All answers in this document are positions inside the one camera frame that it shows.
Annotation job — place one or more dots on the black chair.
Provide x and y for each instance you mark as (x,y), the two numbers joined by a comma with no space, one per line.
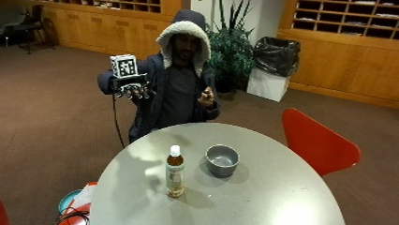
(33,25)

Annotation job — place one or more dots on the green potted plant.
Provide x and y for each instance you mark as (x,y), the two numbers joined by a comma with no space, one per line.
(230,53)

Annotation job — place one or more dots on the brown bottle with white cap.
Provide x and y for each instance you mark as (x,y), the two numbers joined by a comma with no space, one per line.
(174,175)

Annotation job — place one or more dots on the white bin with black bag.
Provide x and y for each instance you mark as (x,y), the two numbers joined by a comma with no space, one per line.
(271,68)

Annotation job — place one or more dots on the grey bowl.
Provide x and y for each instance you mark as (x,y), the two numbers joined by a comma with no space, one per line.
(222,161)

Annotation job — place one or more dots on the the person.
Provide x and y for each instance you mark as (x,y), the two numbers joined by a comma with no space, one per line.
(178,93)

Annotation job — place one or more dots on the teal round container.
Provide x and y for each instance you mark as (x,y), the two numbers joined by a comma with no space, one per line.
(66,200)

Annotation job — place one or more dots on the white marker cube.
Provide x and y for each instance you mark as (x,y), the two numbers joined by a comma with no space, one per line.
(123,66)

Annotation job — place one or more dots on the wooden pigeonhole cabinet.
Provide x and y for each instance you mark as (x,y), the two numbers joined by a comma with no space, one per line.
(107,28)
(352,56)

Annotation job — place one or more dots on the white plastic bag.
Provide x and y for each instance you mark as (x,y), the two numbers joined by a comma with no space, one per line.
(85,195)

